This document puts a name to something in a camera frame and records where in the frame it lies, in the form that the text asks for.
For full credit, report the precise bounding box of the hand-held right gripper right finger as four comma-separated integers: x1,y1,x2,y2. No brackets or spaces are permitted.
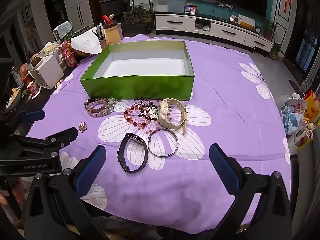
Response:
209,143,293,240

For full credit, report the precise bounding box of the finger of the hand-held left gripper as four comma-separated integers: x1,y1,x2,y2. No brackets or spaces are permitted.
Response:
10,127,79,164
0,109,46,133

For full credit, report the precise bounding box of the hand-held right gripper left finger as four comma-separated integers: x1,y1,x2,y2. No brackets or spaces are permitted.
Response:
24,144,108,240

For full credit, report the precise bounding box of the black fitness band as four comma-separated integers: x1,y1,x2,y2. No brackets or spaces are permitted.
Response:
117,132,149,173

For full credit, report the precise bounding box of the pink bead bracelet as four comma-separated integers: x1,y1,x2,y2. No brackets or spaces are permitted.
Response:
84,97,111,117

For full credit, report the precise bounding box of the pale green link bracelet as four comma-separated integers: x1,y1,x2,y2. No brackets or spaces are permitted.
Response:
107,97,123,116

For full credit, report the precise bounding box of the red orange bead bracelet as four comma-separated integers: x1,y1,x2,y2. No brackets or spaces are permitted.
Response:
124,105,157,129

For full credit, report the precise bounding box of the silver bangle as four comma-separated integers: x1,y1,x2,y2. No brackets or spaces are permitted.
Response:
147,128,179,158

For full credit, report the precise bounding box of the beige wrist watch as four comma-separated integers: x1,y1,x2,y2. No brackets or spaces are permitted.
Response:
157,99,188,135

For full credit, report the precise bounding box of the green cardboard box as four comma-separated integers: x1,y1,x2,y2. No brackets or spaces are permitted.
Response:
79,41,195,100

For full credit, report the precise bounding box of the person's left hand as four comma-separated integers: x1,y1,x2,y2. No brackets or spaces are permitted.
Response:
11,177,26,205

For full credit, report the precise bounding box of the bowl with food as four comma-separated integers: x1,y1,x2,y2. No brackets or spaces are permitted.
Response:
5,87,23,109

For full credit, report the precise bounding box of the red instant noodle cup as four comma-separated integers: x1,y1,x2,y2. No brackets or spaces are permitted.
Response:
26,81,41,99

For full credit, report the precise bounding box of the glass bottle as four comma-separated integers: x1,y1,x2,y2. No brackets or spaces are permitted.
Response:
10,66,23,86

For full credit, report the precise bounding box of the white square box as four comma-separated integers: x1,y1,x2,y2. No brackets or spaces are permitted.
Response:
28,54,66,90

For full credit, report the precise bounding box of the purple floral cloth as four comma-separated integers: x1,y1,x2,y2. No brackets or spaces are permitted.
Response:
25,34,292,234

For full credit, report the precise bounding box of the pink yogurt cup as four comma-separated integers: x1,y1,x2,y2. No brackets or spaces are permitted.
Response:
58,41,73,56
62,53,77,68

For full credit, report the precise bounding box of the white plastic bag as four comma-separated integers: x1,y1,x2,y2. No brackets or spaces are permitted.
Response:
275,93,308,136

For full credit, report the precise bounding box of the white folded paper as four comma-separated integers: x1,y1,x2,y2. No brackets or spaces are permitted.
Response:
70,27,101,54

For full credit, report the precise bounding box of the grey green towel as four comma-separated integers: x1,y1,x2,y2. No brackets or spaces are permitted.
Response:
53,21,73,41

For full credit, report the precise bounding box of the pen holder with pens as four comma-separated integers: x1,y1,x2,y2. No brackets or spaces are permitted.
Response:
91,22,108,51

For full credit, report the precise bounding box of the yellow packet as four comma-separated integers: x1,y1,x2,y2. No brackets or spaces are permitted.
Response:
303,90,320,123

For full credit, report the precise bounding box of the yellow paper bag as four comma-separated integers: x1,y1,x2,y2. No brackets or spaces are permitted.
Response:
104,23,123,46

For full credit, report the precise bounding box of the small potted plant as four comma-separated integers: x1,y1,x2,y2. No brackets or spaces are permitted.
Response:
269,41,285,61

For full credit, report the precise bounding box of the white television cabinet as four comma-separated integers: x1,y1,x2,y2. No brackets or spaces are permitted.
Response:
154,13,273,53

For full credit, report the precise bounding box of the glass tank with plants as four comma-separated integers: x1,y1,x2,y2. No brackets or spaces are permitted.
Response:
124,4,154,37

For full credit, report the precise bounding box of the tall potted plant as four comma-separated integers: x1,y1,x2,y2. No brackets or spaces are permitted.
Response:
264,16,279,41

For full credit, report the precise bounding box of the yellow white desk calendar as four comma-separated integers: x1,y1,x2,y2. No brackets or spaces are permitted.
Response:
239,14,256,28

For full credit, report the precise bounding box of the clear storage bin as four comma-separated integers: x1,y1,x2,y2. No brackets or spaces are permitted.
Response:
152,0,187,14

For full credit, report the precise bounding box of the red handled tool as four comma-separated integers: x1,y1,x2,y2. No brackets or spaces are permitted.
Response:
101,13,116,26

